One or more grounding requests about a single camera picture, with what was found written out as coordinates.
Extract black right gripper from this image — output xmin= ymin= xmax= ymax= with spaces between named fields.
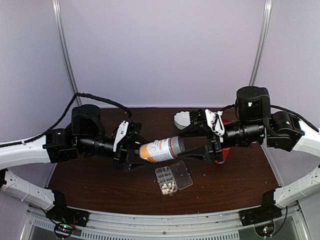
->
xmin=175 ymin=120 xmax=265 ymax=164

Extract black camera cable left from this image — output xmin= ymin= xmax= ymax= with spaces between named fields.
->
xmin=0 ymin=91 xmax=132 ymax=146

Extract aluminium frame post right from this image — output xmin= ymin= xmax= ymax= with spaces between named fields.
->
xmin=248 ymin=0 xmax=273 ymax=86

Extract white fluted ceramic bowl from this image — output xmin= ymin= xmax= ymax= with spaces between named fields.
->
xmin=173 ymin=111 xmax=191 ymax=130

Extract clear plastic pill organizer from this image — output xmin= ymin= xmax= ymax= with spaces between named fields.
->
xmin=154 ymin=160 xmax=193 ymax=193

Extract aluminium frame post left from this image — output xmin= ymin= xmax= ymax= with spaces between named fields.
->
xmin=52 ymin=0 xmax=78 ymax=95

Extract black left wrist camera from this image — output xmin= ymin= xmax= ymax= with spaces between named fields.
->
xmin=113 ymin=120 xmax=143 ymax=153

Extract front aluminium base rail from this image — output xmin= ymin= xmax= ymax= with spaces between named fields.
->
xmin=19 ymin=192 xmax=308 ymax=240

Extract grey bottle cap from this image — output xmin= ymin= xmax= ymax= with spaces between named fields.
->
xmin=169 ymin=136 xmax=185 ymax=158

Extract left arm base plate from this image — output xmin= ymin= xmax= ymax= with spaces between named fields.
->
xmin=46 ymin=206 xmax=90 ymax=227

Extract orange pill bottle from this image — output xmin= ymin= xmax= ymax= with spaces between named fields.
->
xmin=214 ymin=147 xmax=230 ymax=165

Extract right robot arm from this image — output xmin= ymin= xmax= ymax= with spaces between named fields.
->
xmin=178 ymin=86 xmax=320 ymax=163

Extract red floral saucer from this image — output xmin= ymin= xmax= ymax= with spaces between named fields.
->
xmin=222 ymin=118 xmax=230 ymax=124

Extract grey capped vitamin bottle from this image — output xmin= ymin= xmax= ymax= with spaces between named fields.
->
xmin=138 ymin=137 xmax=175 ymax=163

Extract white pills in organizer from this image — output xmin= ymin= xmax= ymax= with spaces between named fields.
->
xmin=161 ymin=188 xmax=177 ymax=195

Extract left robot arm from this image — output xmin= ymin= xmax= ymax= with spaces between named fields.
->
xmin=0 ymin=104 xmax=150 ymax=222

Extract black camera cable right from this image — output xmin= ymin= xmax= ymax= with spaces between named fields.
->
xmin=271 ymin=104 xmax=320 ymax=133

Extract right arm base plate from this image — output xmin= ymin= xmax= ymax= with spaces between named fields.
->
xmin=239 ymin=206 xmax=283 ymax=227

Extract aluminium frame post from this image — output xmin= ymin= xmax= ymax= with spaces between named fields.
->
xmin=52 ymin=0 xmax=78 ymax=95
xmin=248 ymin=0 xmax=273 ymax=86

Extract black camera cable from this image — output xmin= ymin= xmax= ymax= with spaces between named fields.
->
xmin=0 ymin=91 xmax=132 ymax=146
xmin=271 ymin=104 xmax=320 ymax=133

